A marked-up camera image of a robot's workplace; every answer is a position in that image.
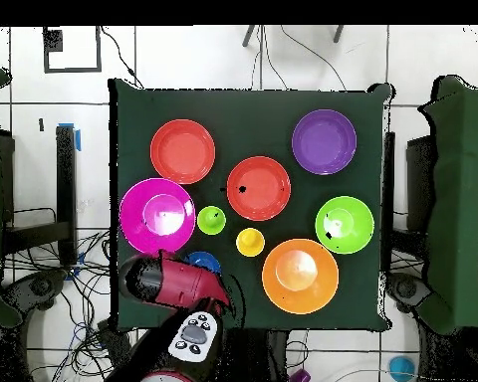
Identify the black square floor frame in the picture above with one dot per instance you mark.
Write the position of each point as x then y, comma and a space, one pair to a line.
71, 70

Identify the yellow plastic cup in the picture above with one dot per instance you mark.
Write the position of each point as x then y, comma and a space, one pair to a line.
250, 243

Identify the green plastic bowl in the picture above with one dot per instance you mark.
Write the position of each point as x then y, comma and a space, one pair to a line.
350, 234

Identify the purple small object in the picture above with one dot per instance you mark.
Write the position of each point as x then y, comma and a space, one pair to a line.
300, 376

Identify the orange plastic bowl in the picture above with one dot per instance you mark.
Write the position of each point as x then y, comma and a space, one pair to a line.
306, 290

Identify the blue round object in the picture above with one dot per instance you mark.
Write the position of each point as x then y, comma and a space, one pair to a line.
401, 368

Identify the black power strip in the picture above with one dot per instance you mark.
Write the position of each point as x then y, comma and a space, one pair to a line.
115, 346

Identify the red plastic bowl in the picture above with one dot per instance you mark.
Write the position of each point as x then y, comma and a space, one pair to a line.
259, 203
182, 151

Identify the purple plastic bowl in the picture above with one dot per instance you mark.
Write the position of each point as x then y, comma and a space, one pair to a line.
324, 142

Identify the blue tape strip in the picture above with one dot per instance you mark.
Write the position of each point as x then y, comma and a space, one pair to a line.
78, 140

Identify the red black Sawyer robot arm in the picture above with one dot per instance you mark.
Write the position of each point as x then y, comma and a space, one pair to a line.
175, 278

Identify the grey tripod leg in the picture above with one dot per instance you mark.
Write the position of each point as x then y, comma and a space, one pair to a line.
248, 36
338, 34

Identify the green plastic cup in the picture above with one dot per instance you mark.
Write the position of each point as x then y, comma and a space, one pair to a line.
209, 223

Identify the blue plastic bowl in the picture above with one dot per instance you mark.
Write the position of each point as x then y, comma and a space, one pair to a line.
203, 259

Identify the dark green tablecloth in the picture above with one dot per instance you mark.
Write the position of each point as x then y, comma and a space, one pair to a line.
243, 119

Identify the black metal stand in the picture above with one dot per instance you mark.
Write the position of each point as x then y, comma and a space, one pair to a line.
65, 179
418, 179

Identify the pink plastic bowl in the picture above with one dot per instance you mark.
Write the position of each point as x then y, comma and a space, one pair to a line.
135, 223

